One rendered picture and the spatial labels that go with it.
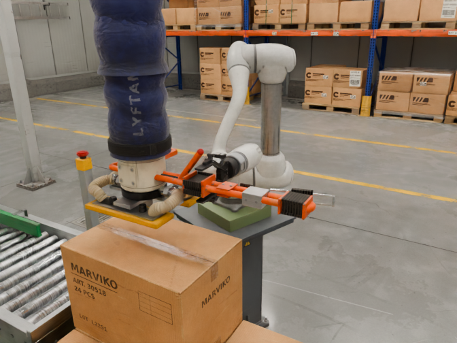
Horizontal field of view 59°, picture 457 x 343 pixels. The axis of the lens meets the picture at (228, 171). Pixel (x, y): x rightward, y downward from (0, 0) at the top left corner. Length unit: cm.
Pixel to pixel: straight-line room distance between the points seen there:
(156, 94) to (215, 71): 848
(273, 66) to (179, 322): 118
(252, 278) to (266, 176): 64
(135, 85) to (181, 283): 66
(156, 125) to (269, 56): 76
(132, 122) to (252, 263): 127
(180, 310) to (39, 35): 1126
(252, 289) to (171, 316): 108
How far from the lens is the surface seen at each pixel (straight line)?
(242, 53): 194
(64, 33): 1277
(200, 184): 133
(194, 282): 140
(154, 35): 135
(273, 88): 199
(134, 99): 136
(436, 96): 822
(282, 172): 212
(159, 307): 146
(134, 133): 138
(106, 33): 135
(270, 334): 180
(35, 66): 1219
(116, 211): 150
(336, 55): 993
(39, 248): 264
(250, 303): 251
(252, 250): 232
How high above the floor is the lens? 175
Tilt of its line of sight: 20 degrees down
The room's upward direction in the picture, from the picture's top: 1 degrees counter-clockwise
